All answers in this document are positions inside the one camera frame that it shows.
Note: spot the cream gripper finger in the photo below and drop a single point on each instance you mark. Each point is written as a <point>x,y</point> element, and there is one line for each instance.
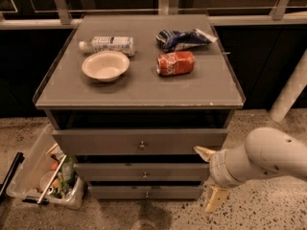
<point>204,153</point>
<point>215,197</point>

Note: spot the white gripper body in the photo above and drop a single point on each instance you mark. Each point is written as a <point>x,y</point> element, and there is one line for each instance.
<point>218,169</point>

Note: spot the grey drawer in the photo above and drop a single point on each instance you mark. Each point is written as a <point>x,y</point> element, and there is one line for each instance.
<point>138,141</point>
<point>141,171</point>
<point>145,192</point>

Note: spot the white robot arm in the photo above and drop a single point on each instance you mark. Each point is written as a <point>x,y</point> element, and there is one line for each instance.
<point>266,153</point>

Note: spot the grey bottom drawer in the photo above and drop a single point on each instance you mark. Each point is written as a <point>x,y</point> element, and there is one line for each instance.
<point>145,192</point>

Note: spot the grey drawer cabinet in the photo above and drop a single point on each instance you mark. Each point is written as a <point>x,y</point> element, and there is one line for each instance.
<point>140,99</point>

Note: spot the grey top drawer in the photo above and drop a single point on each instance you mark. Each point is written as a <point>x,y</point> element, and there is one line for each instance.
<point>138,141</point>

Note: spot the red crushed soda can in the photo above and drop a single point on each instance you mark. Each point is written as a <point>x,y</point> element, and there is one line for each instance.
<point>175,63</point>

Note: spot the white diagonal pipe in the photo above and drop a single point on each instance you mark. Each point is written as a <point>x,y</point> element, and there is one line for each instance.
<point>291,90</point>

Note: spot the blue crumpled chip bag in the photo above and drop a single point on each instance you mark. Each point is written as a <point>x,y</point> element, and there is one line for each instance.
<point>172,41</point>

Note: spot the white bowl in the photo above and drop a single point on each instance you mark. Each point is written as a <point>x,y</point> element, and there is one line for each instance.
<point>106,66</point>

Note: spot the white plastic water bottle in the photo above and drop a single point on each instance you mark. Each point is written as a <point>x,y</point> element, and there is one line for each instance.
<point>121,44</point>

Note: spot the green bottle in bin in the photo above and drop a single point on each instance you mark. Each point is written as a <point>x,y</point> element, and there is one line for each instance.
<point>67,171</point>

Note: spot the clear plastic storage bin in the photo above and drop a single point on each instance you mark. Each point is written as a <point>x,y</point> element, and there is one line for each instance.
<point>34,173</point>

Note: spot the black flat bar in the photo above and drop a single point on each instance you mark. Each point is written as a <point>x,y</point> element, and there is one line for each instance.
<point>18,159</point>

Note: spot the metal window railing frame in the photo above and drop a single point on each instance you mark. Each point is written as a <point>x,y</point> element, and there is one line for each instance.
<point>49,14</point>

